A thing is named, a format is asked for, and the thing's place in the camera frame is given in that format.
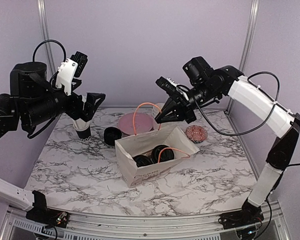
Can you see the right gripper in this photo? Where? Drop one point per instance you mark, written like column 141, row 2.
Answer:
column 184, row 111

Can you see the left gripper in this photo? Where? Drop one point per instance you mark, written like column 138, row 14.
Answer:
column 76, row 112

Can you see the black cup lid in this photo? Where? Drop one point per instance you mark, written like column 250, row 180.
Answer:
column 166, row 155
column 142, row 160

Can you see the paper takeout bag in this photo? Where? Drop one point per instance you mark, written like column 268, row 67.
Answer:
column 136, row 144

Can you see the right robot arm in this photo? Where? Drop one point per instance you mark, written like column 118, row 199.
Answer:
column 210, row 85

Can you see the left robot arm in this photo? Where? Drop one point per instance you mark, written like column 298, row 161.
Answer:
column 34, row 103

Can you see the stack of white paper cups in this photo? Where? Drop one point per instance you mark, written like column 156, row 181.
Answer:
column 157, row 109

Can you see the pink plate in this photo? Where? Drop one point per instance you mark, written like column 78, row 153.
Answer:
column 143, row 123

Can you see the black cup with straws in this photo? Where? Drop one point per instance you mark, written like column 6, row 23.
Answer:
column 82, row 129

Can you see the red patterned small bowl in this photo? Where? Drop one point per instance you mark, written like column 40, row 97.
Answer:
column 196, row 133

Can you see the stack of black lids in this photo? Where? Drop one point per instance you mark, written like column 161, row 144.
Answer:
column 111, row 134

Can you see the right aluminium frame post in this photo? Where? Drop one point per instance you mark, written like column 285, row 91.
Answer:
column 249, row 34

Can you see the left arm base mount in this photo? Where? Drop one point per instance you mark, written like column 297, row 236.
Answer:
column 42, row 214

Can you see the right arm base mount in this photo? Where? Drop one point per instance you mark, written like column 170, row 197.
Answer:
column 248, row 214

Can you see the aluminium front rail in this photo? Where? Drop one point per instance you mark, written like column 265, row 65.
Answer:
column 87, row 226

